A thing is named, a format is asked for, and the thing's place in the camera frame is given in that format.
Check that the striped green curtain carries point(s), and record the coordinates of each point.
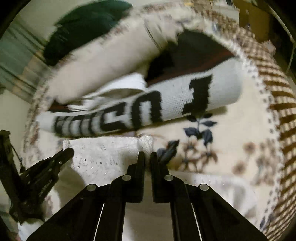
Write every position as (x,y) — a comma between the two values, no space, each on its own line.
(22,62)

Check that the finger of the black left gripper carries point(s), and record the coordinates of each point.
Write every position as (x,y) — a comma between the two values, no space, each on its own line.
(29,190)

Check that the white sock with black letters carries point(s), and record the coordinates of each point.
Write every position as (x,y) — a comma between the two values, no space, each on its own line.
(167,100)

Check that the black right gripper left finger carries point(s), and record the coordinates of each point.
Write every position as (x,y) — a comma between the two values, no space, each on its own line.
(96,212)

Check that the white knit garment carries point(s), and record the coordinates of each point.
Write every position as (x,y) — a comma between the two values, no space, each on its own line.
(100,160)

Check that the floral cream brown blanket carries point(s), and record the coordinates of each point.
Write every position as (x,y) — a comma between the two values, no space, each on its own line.
(252,139)

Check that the dark green garment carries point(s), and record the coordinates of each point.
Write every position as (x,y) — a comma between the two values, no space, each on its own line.
(82,25)

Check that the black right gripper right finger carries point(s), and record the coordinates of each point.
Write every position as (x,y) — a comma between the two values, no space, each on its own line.
(198,212)

